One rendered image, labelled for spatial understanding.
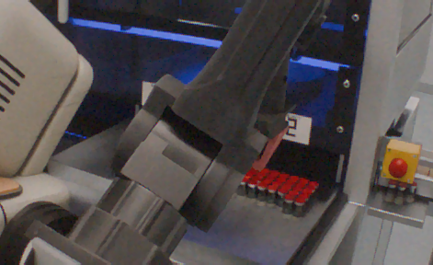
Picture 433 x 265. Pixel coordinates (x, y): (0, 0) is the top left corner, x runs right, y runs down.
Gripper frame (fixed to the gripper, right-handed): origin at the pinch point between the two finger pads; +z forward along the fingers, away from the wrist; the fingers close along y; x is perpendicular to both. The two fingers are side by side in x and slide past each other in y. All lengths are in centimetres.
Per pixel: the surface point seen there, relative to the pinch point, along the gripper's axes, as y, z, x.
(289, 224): 20.1, 21.1, -0.4
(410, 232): 196, 113, -16
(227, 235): 9.9, 21.0, 8.3
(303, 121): 37.2, 5.9, 4.8
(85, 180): 10.5, 20.2, 42.8
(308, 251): 9.8, 19.1, -7.8
